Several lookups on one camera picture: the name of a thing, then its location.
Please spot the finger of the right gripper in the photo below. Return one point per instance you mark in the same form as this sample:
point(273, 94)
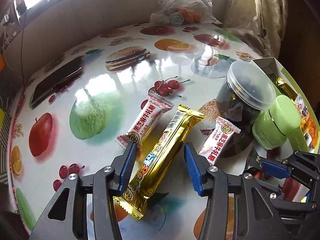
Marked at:
point(270, 189)
point(275, 169)

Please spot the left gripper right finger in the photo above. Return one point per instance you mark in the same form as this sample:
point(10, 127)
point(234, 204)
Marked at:
point(255, 217)

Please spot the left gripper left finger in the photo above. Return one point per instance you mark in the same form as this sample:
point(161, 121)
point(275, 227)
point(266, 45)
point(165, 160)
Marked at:
point(65, 215)

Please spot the red black candy packet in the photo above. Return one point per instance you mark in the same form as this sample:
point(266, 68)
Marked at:
point(254, 166)

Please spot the gold snack bar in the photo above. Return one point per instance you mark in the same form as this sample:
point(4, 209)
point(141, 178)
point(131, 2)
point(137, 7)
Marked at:
point(143, 185)

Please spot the orange silver snack pouch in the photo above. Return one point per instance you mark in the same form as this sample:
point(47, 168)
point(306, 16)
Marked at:
point(307, 125)

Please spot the clear jar with dark snacks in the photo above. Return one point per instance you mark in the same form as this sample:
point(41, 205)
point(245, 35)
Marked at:
point(246, 93)

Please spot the pink white nougat candy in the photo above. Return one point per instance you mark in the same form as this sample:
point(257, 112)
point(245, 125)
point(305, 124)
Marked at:
point(218, 139)
point(147, 119)

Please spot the green white cardboard tray box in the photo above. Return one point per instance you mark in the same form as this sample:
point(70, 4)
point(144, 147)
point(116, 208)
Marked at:
point(273, 69)

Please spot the light green plastic jar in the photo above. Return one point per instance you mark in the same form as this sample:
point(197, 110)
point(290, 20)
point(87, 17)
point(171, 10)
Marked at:
point(273, 126)

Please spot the small gold candy packet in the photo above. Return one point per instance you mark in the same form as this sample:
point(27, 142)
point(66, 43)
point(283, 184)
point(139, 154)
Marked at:
point(285, 89)

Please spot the striped black white box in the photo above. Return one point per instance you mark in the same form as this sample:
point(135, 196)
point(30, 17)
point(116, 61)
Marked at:
point(5, 130)

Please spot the black smartphone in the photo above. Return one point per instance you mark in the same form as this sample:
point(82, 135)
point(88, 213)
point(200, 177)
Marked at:
point(62, 75)

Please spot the floral beige curtain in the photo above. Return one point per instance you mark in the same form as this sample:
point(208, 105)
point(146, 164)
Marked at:
point(259, 23)

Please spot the clear plastic bag of items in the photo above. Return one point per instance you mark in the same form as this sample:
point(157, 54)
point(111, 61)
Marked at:
point(180, 12)

